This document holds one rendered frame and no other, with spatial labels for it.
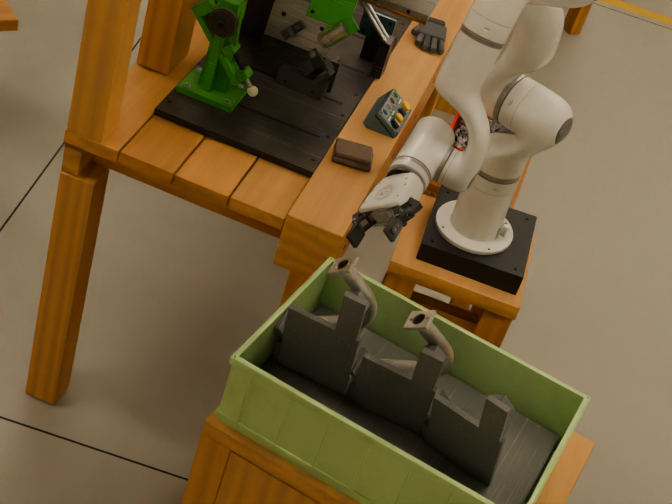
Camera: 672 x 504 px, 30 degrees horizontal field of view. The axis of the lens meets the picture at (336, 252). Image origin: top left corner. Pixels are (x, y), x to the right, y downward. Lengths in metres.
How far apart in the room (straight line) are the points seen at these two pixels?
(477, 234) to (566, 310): 1.56
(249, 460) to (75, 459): 1.02
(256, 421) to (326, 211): 0.66
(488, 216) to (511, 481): 0.69
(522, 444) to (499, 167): 0.63
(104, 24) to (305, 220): 0.62
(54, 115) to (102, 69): 1.77
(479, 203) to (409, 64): 0.82
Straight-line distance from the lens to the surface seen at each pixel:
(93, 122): 2.95
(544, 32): 2.61
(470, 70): 2.41
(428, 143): 2.47
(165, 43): 3.24
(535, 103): 2.74
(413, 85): 3.51
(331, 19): 3.30
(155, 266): 4.04
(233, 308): 3.96
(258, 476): 2.49
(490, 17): 2.39
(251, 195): 2.92
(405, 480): 2.33
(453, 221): 2.97
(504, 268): 2.93
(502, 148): 2.81
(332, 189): 2.98
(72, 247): 3.17
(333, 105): 3.30
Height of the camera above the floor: 2.55
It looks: 36 degrees down
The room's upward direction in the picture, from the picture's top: 19 degrees clockwise
